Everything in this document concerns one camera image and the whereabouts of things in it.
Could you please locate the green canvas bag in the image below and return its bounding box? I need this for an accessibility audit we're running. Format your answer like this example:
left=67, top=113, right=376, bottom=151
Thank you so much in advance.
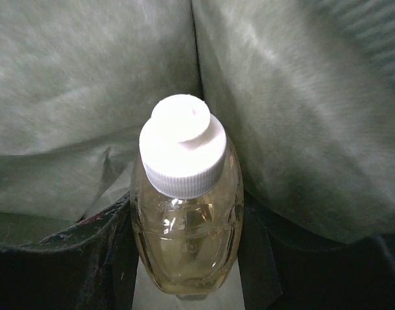
left=0, top=1, right=395, bottom=244

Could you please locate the amber bottle white cap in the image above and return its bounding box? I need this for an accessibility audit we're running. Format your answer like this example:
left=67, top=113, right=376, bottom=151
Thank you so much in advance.
left=130, top=94, right=244, bottom=300

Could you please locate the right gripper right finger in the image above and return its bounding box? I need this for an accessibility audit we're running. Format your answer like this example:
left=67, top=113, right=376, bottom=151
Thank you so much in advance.
left=238, top=194, right=395, bottom=309

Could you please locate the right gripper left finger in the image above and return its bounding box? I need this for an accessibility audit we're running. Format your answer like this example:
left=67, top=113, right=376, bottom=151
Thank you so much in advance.
left=0, top=194, right=138, bottom=309

